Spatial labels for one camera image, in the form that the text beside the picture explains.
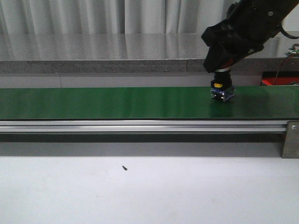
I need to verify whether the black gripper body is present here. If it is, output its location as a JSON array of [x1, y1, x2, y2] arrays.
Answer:
[[201, 14, 280, 56]]

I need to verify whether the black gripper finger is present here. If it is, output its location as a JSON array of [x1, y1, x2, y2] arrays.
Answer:
[[203, 44, 236, 73]]

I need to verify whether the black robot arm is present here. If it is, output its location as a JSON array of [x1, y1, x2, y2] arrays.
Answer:
[[201, 0, 299, 73]]

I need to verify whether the small green circuit board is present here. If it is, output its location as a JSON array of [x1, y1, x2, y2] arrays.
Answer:
[[286, 46, 299, 56]]

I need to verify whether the green conveyor belt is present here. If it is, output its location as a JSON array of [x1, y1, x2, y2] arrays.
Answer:
[[0, 86, 299, 120]]

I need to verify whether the grey stone counter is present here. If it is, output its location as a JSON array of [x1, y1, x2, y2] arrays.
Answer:
[[0, 31, 299, 75]]

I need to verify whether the grey pleated curtain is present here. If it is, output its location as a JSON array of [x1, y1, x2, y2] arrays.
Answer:
[[0, 0, 231, 35]]

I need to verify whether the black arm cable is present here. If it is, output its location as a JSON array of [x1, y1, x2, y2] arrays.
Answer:
[[279, 22, 299, 40]]

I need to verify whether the thin red-brown wire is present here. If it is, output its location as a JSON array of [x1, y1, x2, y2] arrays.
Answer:
[[273, 44, 299, 86]]

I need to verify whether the metal conveyor support bracket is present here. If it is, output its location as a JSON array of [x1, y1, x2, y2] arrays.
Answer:
[[282, 121, 299, 159]]

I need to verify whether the aluminium conveyor side rail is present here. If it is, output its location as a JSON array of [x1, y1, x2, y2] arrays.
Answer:
[[0, 120, 288, 133]]

